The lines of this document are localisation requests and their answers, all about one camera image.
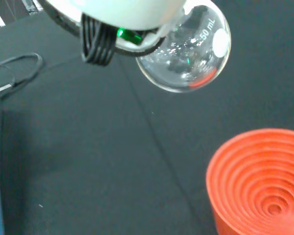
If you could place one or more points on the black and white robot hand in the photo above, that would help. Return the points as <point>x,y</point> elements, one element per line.
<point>127,12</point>

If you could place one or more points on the black table cloth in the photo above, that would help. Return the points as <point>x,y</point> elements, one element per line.
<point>88,147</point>

